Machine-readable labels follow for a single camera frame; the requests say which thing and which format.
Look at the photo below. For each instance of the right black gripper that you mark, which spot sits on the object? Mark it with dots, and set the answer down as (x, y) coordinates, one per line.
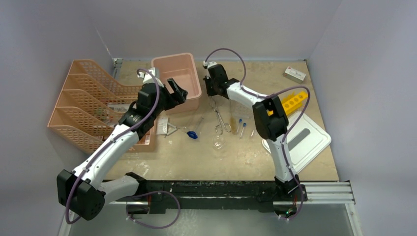
(208, 79)

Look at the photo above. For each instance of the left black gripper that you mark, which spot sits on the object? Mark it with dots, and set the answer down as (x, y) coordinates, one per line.
(174, 99)

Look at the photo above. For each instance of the blue clamp clip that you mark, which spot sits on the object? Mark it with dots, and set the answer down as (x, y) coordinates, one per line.
(192, 134)

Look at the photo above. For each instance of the metal crucible tongs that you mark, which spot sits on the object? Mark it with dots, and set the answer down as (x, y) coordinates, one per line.
(222, 126)

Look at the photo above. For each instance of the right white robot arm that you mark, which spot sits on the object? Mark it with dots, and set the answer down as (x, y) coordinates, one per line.
(270, 119)

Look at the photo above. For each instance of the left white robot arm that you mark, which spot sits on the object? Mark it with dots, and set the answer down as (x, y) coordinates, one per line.
(82, 191)

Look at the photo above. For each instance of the pink plastic bin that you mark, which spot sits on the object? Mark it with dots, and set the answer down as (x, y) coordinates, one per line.
(182, 68)

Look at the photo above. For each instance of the clear plastic tube rack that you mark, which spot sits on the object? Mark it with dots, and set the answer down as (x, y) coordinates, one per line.
(240, 111)

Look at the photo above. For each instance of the clear glass tube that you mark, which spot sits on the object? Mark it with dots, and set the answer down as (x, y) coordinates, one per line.
(198, 124)

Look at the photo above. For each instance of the orange compartment organizer tray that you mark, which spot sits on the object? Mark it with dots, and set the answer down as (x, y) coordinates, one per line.
(146, 143)

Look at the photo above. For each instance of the small glass beaker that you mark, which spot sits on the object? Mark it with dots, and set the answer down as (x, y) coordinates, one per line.
(218, 142)

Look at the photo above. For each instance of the small white red box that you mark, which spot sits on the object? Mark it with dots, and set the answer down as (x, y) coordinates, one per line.
(294, 75)

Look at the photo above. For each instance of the yellow test tube rack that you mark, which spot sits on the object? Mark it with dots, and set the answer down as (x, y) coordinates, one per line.
(293, 102)

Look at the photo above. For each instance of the orange mesh file rack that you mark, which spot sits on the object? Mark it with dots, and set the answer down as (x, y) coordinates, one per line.
(82, 114)

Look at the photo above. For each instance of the white plastic tray lid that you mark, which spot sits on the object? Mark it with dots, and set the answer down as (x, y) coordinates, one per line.
(305, 142)

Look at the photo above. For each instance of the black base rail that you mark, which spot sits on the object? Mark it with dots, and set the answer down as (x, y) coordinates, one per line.
(157, 196)

